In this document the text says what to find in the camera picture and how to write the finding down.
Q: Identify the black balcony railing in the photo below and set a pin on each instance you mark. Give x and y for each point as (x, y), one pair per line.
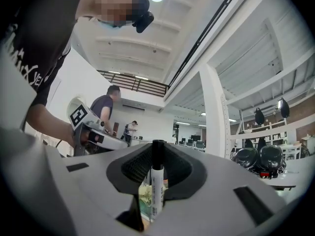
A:
(137, 83)

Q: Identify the white metal shelving rack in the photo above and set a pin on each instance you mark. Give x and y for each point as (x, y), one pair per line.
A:
(283, 178)

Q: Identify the white pen with black cap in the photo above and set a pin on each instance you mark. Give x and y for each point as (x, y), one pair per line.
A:
(157, 181)

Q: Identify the white square pillar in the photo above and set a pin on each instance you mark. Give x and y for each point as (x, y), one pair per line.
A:
(212, 112)

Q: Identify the person's left forearm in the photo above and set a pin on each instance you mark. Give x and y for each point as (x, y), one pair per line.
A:
(49, 122)

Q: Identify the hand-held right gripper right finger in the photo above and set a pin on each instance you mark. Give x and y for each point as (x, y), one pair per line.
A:
(221, 200)

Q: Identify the cream dried flower bouquet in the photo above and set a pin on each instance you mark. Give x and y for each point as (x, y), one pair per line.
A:
(145, 195)

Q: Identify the black hanging bag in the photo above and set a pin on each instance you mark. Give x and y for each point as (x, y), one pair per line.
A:
(259, 117)
(283, 108)

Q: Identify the group of office workstations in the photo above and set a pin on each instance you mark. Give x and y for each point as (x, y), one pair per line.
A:
(194, 144)

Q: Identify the black glossy helmet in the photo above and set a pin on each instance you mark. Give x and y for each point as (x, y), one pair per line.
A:
(246, 157)
(270, 157)

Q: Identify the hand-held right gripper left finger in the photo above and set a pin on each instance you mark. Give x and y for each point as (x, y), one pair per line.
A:
(73, 195)

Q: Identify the black head-worn camera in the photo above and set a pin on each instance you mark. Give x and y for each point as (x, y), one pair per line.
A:
(144, 18)

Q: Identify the person's head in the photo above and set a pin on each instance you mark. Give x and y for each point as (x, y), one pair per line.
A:
(110, 6)

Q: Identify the person's black printed t-shirt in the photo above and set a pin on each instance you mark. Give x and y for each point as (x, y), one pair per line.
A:
(37, 21)

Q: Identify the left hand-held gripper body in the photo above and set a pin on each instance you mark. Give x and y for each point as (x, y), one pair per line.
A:
(78, 115)

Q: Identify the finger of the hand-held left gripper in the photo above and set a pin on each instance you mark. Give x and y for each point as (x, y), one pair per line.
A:
(110, 142)

